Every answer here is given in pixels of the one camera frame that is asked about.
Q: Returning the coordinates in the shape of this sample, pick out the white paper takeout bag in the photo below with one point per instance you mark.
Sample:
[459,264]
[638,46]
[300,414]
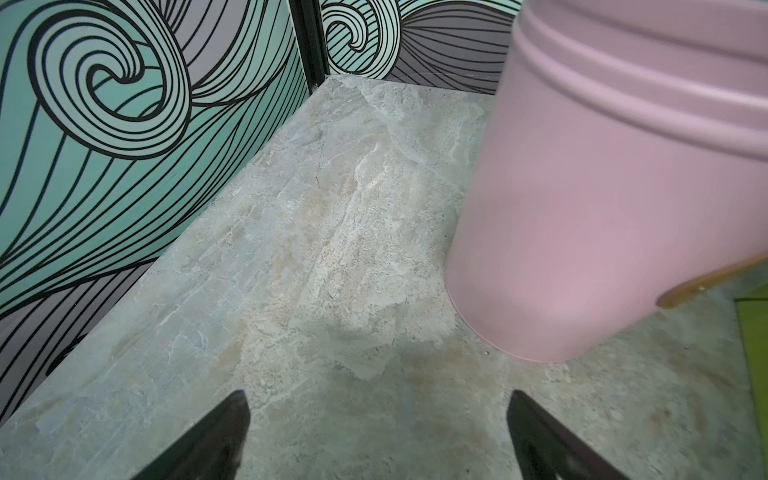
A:
[752,315]

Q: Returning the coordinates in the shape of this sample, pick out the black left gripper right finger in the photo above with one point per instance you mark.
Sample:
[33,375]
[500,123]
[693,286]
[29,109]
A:
[546,449]

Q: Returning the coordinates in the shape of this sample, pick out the pink straw holder cup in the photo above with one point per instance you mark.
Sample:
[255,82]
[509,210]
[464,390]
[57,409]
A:
[624,168]

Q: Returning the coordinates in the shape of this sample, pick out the black enclosure corner post left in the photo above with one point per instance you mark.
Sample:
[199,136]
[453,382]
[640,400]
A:
[307,20]

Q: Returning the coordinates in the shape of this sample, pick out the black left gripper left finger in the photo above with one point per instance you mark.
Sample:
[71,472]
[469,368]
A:
[211,449]

